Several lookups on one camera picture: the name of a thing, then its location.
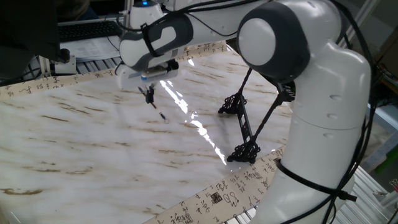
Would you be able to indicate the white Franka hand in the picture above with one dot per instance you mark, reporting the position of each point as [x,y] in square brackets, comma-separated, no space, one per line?
[124,79]

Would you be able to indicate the brown calligraphy brush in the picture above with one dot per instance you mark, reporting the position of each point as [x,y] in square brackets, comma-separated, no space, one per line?
[160,113]

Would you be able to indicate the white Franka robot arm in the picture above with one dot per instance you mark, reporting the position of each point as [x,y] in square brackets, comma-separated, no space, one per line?
[326,109]

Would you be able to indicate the black ornate pen rack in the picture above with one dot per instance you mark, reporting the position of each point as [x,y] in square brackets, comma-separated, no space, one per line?
[245,123]

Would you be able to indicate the printed paper sheets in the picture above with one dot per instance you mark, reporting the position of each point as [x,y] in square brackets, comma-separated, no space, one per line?
[93,48]

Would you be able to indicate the glossy marble pattern mat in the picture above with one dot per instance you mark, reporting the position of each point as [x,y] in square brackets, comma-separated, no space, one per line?
[93,155]

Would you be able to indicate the black keyboard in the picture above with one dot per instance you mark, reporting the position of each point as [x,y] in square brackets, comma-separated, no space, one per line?
[87,30]

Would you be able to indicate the beige calligraphy print paper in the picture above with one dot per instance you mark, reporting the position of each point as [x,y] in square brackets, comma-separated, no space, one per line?
[217,196]

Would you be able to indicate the black computer monitor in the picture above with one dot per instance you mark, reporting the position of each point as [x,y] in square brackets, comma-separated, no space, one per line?
[28,31]

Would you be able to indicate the green plastic object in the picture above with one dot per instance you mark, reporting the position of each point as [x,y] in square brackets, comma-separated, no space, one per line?
[388,166]

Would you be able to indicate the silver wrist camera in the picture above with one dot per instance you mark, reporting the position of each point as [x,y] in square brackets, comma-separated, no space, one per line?
[158,74]

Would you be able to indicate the upright aluminium profile post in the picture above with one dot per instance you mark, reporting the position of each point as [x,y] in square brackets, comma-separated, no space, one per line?
[126,7]

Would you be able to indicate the white mount with black knob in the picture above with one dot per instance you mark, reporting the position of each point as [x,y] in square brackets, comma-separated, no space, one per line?
[63,67]

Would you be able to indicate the grey metal shelf frame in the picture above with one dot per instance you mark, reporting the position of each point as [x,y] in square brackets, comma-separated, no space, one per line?
[385,118]

